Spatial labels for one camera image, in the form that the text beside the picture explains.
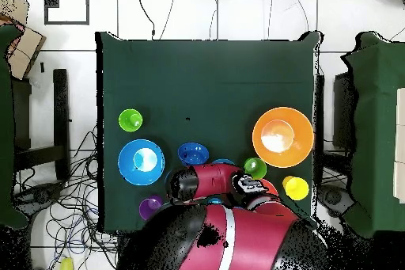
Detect black equipment cabinet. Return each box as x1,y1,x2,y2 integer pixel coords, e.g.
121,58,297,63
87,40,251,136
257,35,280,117
331,71,358,150

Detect cardboard box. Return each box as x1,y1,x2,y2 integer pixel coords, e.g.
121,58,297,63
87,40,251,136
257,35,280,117
0,0,47,81

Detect small dark blue bowl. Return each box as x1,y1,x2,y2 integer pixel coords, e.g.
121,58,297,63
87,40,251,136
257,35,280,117
177,142,210,167

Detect ridged green cup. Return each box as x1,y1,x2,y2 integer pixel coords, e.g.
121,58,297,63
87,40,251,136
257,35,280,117
118,108,144,133

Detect tangle of floor cables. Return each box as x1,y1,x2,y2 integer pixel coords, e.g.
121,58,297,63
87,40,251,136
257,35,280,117
12,124,119,270

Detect green cloth side table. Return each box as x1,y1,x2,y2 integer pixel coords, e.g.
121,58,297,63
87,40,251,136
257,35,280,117
0,24,29,230
340,31,405,239

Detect purple cup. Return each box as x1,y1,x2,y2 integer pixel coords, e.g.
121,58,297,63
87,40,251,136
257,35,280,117
138,195,165,222

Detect dark green tablecloth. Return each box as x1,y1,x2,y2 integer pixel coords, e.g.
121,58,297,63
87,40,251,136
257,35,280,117
95,31,324,232

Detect black square floor frame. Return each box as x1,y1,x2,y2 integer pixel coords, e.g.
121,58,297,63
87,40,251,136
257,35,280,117
43,0,90,26

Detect white boxes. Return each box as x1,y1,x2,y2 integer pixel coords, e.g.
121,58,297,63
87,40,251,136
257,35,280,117
392,87,405,204

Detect small yellow object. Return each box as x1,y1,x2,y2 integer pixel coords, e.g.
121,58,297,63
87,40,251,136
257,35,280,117
59,256,75,270

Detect large blue bowl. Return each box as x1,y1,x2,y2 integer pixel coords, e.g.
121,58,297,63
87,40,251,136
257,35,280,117
117,139,166,187

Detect black stand frame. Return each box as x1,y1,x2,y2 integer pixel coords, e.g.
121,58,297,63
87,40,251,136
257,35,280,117
12,67,71,182
314,74,326,185

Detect grey black stand base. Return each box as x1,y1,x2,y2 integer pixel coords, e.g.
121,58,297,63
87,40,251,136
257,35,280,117
317,184,357,219
13,181,66,217

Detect large yellow-orange bowl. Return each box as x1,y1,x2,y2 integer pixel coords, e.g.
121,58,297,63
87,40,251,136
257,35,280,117
252,106,315,169

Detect smooth green cup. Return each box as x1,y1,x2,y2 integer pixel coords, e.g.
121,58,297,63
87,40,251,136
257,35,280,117
243,157,267,181

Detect black floor cable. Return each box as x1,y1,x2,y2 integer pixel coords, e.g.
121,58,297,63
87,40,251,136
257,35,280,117
134,0,157,40

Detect yellow cup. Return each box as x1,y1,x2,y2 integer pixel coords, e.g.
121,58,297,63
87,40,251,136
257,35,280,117
282,175,310,202

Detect red-orange bowl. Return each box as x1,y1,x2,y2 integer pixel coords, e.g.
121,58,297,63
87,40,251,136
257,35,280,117
259,178,280,197

